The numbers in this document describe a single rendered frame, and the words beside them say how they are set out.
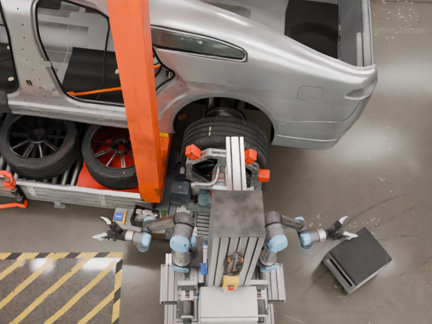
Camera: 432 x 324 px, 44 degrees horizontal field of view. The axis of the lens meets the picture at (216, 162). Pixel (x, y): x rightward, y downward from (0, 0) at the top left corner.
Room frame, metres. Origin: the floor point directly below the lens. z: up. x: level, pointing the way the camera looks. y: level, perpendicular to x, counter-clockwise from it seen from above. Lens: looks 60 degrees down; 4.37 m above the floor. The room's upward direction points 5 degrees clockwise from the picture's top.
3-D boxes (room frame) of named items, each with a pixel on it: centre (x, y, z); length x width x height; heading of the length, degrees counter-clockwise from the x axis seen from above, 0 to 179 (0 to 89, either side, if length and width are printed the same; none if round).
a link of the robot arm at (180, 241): (1.16, 0.16, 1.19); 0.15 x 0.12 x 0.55; 172
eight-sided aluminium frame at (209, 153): (1.94, -0.05, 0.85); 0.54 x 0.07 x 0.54; 89
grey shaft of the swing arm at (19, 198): (1.86, 1.65, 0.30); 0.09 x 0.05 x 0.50; 89
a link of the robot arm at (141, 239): (1.20, 0.42, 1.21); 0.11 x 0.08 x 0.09; 82
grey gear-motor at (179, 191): (2.13, 0.28, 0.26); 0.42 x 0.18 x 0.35; 179
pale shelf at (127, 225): (1.65, 0.56, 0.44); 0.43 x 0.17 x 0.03; 89
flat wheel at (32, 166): (2.32, 1.54, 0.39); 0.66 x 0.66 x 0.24
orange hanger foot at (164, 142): (2.20, 0.48, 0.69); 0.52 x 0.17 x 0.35; 179
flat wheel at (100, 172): (2.31, 0.82, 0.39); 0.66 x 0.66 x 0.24
